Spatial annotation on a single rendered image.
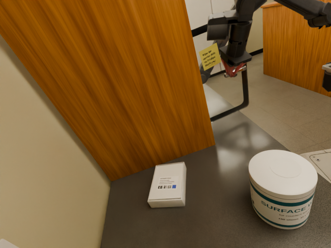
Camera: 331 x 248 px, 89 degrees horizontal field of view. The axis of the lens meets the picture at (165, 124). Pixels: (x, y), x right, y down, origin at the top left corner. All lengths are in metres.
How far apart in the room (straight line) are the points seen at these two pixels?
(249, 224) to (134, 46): 0.59
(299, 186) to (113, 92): 0.55
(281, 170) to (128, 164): 0.54
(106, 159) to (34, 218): 0.31
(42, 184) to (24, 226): 0.10
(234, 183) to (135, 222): 0.35
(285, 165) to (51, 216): 0.59
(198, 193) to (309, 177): 0.31
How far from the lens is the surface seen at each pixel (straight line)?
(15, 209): 0.51
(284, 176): 0.47
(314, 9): 1.09
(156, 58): 0.56
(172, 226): 0.59
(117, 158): 0.73
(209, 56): 0.71
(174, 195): 0.59
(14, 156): 0.53
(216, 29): 0.59
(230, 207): 0.59
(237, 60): 0.63
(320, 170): 1.60
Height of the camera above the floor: 1.45
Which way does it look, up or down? 30 degrees down
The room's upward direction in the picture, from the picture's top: 21 degrees counter-clockwise
